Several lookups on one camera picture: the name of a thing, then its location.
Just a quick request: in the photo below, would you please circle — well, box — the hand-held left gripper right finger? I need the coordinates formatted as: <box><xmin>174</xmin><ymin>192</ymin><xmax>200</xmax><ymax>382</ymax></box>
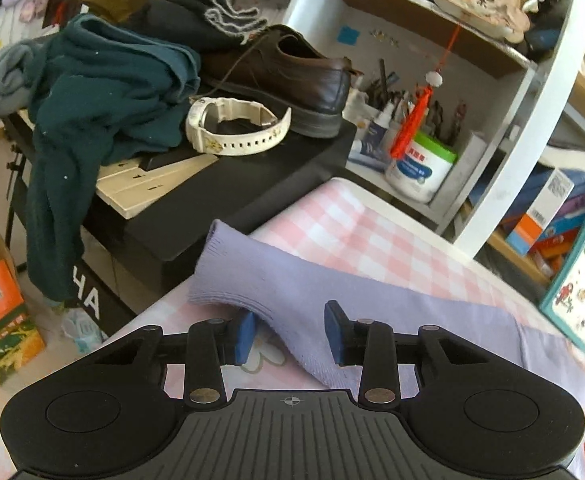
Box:
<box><xmin>324</xmin><ymin>301</ymin><xmax>493</xmax><ymax>407</ymax></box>

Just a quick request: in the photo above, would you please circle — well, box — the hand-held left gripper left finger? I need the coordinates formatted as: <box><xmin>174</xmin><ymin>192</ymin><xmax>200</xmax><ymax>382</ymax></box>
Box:
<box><xmin>92</xmin><ymin>309</ymin><xmax>257</xmax><ymax>407</ymax></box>

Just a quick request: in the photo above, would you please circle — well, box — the lavender knit sweater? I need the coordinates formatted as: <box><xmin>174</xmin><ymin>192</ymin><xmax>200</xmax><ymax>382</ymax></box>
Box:
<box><xmin>187</xmin><ymin>219</ymin><xmax>585</xmax><ymax>411</ymax></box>

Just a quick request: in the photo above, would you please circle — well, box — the pink checked cartoon blanket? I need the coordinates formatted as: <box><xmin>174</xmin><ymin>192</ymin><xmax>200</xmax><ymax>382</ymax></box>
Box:
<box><xmin>107</xmin><ymin>177</ymin><xmax>585</xmax><ymax>480</ymax></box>

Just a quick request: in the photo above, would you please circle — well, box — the crumpled plastic bag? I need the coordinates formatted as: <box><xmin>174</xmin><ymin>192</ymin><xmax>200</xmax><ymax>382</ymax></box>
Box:
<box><xmin>62</xmin><ymin>307</ymin><xmax>106</xmax><ymax>356</ymax></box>

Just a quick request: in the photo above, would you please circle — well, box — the large black box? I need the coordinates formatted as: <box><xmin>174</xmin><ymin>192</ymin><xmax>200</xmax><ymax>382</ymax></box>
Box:
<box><xmin>80</xmin><ymin>120</ymin><xmax>358</xmax><ymax>331</ymax></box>

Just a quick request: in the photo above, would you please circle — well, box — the white jar green lid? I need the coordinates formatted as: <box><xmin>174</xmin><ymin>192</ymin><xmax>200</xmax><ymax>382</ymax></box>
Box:
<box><xmin>385</xmin><ymin>131</ymin><xmax>459</xmax><ymax>204</ymax></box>

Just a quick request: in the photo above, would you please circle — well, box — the cream plastic board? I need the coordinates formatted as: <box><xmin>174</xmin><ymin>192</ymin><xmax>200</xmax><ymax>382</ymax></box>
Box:
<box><xmin>95</xmin><ymin>152</ymin><xmax>218</xmax><ymax>219</ymax></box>

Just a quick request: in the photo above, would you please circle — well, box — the white wristwatch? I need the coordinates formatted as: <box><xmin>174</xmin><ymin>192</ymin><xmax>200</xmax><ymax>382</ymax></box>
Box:
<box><xmin>185</xmin><ymin>97</ymin><xmax>292</xmax><ymax>156</ymax></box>

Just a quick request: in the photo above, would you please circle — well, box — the small white spray bottle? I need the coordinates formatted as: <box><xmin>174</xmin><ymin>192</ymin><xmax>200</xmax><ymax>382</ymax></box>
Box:
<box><xmin>360</xmin><ymin>102</ymin><xmax>396</xmax><ymax>158</ymax></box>

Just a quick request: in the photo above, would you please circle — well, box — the red tassel ornament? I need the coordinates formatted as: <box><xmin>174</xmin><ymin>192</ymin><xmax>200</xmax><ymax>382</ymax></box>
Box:
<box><xmin>390</xmin><ymin>25</ymin><xmax>461</xmax><ymax>161</ymax></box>

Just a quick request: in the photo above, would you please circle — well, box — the bundle of pens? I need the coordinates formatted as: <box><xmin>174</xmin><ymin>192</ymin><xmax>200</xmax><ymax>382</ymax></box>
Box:
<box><xmin>367</xmin><ymin>60</ymin><xmax>468</xmax><ymax>143</ymax></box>

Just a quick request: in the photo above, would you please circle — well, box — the white and orange carton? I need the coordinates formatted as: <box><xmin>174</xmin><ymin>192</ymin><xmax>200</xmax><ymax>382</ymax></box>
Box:
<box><xmin>505</xmin><ymin>167</ymin><xmax>576</xmax><ymax>256</ymax></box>

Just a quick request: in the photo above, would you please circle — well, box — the children's picture book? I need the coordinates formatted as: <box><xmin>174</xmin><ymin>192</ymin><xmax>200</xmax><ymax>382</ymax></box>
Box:
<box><xmin>539</xmin><ymin>165</ymin><xmax>585</xmax><ymax>366</ymax></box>

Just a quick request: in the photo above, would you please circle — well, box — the brown leather shoe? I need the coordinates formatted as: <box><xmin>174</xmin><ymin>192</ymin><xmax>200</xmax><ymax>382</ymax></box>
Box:
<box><xmin>197</xmin><ymin>24</ymin><xmax>356</xmax><ymax>138</ymax></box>

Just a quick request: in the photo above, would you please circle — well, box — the white shelf unit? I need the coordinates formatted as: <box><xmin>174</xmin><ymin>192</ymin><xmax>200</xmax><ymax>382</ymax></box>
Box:
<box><xmin>92</xmin><ymin>0</ymin><xmax>585</xmax><ymax>261</ymax></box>

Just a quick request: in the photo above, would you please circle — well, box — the dark teal garment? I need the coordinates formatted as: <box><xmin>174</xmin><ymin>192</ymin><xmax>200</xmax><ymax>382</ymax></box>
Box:
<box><xmin>26</xmin><ymin>14</ymin><xmax>202</xmax><ymax>306</ymax></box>

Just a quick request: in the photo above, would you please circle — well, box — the stack of blue books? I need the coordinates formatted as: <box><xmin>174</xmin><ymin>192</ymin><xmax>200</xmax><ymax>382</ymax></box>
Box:
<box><xmin>473</xmin><ymin>165</ymin><xmax>585</xmax><ymax>261</ymax></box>

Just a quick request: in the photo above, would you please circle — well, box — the dark knitted fringed scarf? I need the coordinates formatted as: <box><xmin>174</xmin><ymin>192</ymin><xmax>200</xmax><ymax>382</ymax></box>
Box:
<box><xmin>122</xmin><ymin>0</ymin><xmax>268</xmax><ymax>53</ymax></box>

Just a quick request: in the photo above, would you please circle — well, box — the grey garment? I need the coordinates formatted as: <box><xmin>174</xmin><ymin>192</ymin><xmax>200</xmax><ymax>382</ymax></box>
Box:
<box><xmin>0</xmin><ymin>42</ymin><xmax>48</xmax><ymax>123</ymax></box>

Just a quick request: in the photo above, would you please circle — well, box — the olive cloth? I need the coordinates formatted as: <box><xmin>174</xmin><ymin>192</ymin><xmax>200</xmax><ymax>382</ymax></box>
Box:
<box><xmin>80</xmin><ymin>0</ymin><xmax>163</xmax><ymax>23</ymax></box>

